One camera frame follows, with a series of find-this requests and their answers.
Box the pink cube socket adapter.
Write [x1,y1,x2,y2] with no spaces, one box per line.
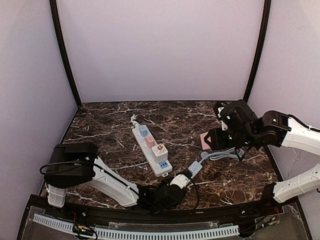
[199,132,213,151]

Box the light blue power strip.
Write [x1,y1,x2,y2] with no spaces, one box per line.
[182,147,246,179]

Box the white cube socket adapter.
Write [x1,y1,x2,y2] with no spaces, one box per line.
[151,143,169,164]

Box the small pink charger plug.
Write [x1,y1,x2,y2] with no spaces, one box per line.
[144,135,156,149]

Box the white multicolour power strip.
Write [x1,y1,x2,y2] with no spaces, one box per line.
[130,114,173,177]

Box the small blue charger plug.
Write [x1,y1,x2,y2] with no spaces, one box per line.
[138,125,149,138]

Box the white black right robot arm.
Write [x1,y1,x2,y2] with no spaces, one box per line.
[200,99,320,205]

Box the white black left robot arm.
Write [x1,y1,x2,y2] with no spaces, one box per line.
[39,142,186,214]

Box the small green circuit board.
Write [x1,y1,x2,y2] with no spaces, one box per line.
[72,224,94,236]

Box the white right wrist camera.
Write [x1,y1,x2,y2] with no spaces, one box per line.
[216,106,230,132]

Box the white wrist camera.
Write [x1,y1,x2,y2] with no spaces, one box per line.
[169,173,191,189]
[216,106,230,132]

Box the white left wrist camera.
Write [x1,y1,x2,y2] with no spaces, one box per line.
[169,173,191,189]

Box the white slotted cable duct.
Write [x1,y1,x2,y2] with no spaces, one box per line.
[32,213,240,240]

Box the right black frame post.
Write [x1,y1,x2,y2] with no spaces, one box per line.
[242,0,272,103]

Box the black frame post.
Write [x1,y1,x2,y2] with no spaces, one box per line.
[242,0,272,103]
[49,0,82,108]

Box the black front table rail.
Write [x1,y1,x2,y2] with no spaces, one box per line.
[46,201,272,225]

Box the left black frame post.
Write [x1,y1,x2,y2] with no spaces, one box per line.
[49,0,82,108]

